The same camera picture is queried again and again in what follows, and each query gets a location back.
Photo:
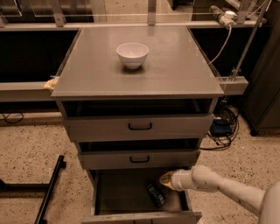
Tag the grey top drawer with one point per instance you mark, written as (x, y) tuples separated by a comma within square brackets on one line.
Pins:
[(104, 121)]

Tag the grey bottom drawer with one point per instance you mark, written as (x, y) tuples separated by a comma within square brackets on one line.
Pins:
[(121, 197)]

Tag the black top drawer handle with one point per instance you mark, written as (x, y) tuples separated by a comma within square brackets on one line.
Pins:
[(140, 127)]

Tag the grey middle drawer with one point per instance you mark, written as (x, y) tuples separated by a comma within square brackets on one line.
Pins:
[(116, 155)]

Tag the yellow tape scrap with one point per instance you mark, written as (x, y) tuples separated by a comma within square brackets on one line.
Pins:
[(50, 84)]

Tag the blue pepsi can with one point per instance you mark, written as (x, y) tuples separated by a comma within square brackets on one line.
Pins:
[(156, 195)]

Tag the grey horizontal rail beam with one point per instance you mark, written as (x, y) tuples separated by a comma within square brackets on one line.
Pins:
[(24, 92)]

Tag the grey drawer cabinet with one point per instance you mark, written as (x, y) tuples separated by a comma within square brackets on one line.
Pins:
[(173, 70)]

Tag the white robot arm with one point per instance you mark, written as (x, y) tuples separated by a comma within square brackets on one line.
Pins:
[(265, 204)]

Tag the black metal floor stand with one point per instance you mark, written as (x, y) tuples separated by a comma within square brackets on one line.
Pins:
[(46, 189)]

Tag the white power strip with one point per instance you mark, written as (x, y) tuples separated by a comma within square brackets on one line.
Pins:
[(225, 18)]

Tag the black drawer handle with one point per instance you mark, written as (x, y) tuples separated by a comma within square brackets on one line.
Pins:
[(140, 127), (139, 160)]

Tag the dark grey side cabinet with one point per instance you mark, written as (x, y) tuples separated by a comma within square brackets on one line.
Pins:
[(261, 106)]

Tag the blue box on floor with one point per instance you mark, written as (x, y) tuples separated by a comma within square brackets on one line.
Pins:
[(220, 128)]

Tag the black middle drawer handle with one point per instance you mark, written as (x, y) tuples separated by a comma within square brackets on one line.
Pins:
[(139, 160)]

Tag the metal diagonal rod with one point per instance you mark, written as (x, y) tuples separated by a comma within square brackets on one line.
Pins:
[(236, 70)]

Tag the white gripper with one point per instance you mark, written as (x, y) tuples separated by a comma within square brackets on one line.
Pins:
[(178, 179)]

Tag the white ceramic bowl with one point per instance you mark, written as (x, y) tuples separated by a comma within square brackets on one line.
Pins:
[(132, 55)]

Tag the grey drawer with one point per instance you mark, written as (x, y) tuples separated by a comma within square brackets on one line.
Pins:
[(121, 197), (104, 121), (116, 155)]

